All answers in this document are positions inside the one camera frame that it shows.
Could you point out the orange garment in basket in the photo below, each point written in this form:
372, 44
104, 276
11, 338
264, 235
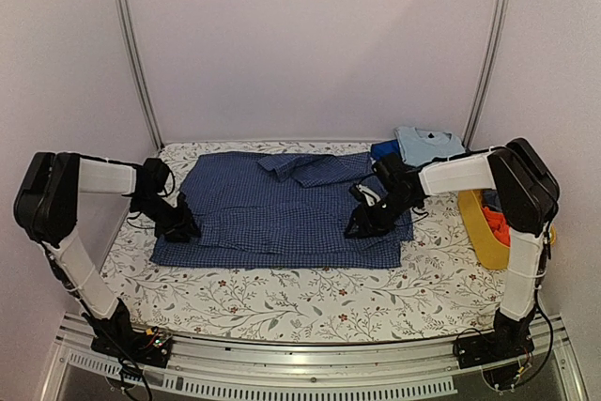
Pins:
497, 225

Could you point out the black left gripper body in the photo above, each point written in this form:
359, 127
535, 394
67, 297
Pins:
162, 215

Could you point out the blue checkered button shirt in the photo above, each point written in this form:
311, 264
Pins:
262, 211

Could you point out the aluminium front rail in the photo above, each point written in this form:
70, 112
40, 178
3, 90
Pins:
213, 368

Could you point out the aluminium frame post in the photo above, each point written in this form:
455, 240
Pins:
485, 75
125, 18

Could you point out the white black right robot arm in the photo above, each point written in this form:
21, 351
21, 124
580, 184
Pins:
527, 190

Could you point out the floral patterned table cloth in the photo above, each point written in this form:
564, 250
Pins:
440, 288

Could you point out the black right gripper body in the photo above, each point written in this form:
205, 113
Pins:
393, 208

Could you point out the folded light blue t-shirt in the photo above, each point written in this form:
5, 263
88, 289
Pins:
418, 146

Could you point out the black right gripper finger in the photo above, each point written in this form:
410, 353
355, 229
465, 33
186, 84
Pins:
360, 215
364, 231

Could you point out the left aluminium frame post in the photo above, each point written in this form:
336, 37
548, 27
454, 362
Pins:
125, 18

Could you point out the yellow plastic laundry basket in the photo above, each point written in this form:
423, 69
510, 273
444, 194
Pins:
490, 253

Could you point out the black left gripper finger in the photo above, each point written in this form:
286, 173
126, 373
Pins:
187, 221
182, 233

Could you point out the grey blue garment in basket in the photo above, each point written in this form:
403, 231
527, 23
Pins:
491, 200

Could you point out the folded royal blue garment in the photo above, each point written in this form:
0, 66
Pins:
382, 149

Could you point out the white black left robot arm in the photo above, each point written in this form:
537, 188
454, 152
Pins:
46, 208

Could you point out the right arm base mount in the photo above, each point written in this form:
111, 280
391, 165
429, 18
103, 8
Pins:
493, 349

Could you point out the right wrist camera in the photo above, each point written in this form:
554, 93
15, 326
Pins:
364, 194

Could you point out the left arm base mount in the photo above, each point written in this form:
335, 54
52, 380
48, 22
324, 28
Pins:
118, 339

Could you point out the right aluminium frame post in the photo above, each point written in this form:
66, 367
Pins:
485, 75

